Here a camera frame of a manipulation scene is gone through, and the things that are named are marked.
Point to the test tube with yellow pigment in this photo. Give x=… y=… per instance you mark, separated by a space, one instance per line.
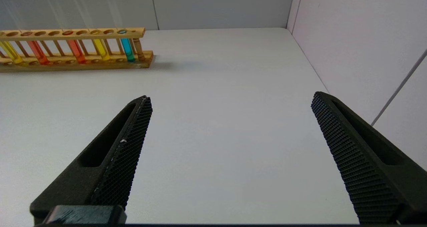
x=100 y=48
x=11 y=53

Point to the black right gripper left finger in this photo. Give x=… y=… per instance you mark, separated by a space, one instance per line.
x=83 y=183

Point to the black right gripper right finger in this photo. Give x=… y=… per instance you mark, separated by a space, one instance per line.
x=373 y=173

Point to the wooden test tube rack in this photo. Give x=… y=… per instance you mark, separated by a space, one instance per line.
x=143 y=61

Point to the test tube with red pigment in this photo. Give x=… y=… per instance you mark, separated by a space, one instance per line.
x=38 y=51
x=76 y=50

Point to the test tube with blue pigment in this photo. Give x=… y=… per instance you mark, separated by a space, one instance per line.
x=127 y=50

